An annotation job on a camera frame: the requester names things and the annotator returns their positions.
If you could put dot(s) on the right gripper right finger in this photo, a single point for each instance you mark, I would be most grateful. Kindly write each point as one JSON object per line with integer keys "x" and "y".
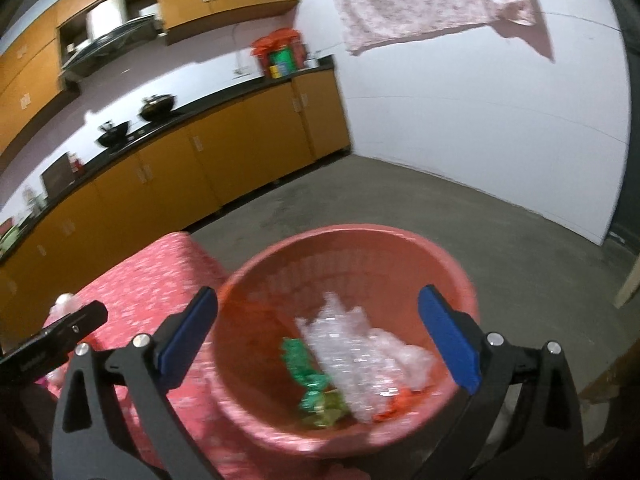
{"x": 521, "y": 419}

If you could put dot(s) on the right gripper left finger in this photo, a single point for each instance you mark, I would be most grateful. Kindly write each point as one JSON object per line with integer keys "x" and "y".
{"x": 91, "y": 439}

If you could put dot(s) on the orange kitchen cabinets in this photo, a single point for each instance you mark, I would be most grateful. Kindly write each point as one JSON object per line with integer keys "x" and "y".
{"x": 59, "y": 42}
{"x": 173, "y": 178}

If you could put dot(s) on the black lidded wok right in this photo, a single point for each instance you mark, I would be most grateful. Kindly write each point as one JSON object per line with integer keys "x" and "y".
{"x": 157, "y": 108}

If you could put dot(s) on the clear jar on counter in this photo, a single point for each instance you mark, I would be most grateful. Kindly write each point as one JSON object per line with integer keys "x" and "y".
{"x": 35, "y": 202}

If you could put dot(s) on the stacked bowls on counter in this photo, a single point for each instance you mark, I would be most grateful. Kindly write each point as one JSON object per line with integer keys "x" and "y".
{"x": 10, "y": 233}

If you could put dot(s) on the small white bubble wrap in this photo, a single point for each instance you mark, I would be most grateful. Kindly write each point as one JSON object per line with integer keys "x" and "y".
{"x": 362, "y": 361}

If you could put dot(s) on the dark cutting board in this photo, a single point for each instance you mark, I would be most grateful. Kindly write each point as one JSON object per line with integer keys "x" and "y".
{"x": 57, "y": 177}

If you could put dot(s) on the steel range hood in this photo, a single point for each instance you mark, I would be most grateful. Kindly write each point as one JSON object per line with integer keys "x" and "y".
{"x": 93, "y": 38}

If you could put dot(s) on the green plastic bag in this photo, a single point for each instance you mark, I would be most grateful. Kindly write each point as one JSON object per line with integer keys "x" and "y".
{"x": 322, "y": 403}

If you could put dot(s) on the red plastic basket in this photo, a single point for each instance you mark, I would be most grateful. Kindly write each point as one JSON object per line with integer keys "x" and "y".
{"x": 377, "y": 268}

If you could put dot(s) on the red bag with containers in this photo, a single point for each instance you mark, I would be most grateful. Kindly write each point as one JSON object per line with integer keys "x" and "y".
{"x": 281, "y": 53}

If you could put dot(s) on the orange upper kitchen cabinets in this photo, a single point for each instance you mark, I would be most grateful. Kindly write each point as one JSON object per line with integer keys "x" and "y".
{"x": 59, "y": 42}

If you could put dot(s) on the black wok left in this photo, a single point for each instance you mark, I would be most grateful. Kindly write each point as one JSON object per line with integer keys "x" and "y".
{"x": 113, "y": 136}

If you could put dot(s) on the orange lower kitchen cabinets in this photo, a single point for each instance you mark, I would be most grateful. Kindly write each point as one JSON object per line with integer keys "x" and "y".
{"x": 173, "y": 178}

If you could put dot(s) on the black countertop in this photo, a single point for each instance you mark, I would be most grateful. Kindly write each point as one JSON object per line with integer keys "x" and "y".
{"x": 154, "y": 130}

